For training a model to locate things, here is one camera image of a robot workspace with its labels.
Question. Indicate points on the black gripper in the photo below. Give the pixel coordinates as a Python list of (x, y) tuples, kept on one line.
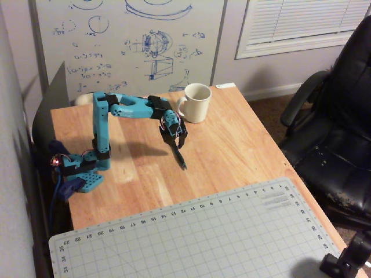
[(173, 135)]

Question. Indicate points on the blue and black pen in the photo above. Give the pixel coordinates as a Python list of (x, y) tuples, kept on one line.
[(181, 160)]

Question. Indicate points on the blue robot arm with base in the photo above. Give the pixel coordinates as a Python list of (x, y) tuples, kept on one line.
[(101, 130)]

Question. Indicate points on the cream ceramic mug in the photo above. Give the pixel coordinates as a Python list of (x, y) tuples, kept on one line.
[(197, 107)]

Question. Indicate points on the small white flat block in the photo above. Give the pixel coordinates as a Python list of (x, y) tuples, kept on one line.
[(225, 85)]

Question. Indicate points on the whiteboard with blue drawings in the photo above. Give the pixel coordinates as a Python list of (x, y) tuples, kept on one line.
[(197, 66)]

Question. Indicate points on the grey gridded cutting mat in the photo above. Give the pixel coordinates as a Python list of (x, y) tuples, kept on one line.
[(188, 237)]

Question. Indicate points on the cream rounded object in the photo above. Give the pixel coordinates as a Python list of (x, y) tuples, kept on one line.
[(84, 100)]

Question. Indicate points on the white baseboard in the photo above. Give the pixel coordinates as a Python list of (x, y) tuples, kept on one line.
[(269, 92)]

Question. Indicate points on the dark blue table clamp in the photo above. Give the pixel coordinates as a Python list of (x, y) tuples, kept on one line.
[(69, 189)]

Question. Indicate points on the dark grey curved sheet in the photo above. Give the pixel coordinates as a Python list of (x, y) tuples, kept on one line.
[(55, 92)]

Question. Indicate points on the black leather office chair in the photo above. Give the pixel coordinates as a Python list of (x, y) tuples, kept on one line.
[(333, 162)]

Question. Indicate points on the white window blinds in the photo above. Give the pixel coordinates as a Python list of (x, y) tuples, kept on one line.
[(304, 20)]

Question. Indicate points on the white window frame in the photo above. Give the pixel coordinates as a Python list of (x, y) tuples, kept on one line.
[(290, 47)]

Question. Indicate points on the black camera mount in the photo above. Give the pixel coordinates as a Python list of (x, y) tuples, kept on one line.
[(347, 257)]

